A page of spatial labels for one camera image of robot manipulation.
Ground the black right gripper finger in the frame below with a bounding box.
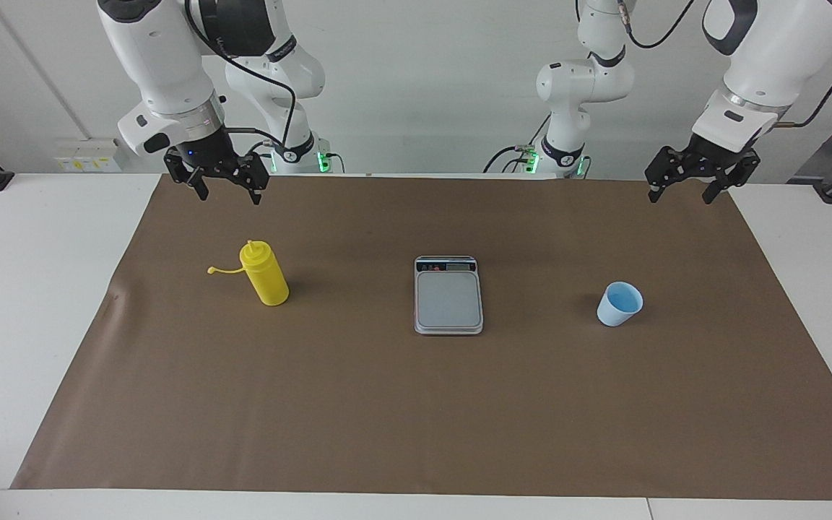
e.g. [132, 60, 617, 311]
[163, 147, 210, 202]
[233, 153, 271, 207]

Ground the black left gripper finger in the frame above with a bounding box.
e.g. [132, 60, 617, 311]
[701, 149, 762, 206]
[644, 146, 688, 204]

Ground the yellow squeeze bottle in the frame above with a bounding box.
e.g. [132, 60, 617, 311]
[207, 240, 290, 307]

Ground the light blue plastic cup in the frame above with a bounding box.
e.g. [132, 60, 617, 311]
[597, 281, 644, 328]

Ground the silver digital kitchen scale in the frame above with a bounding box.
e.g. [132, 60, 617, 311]
[413, 255, 485, 337]

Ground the brown table mat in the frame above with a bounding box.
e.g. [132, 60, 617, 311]
[10, 173, 832, 501]

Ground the white wall socket panel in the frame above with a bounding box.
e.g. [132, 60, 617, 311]
[54, 139, 123, 173]

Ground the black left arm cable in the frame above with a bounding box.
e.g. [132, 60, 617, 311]
[615, 0, 832, 129]

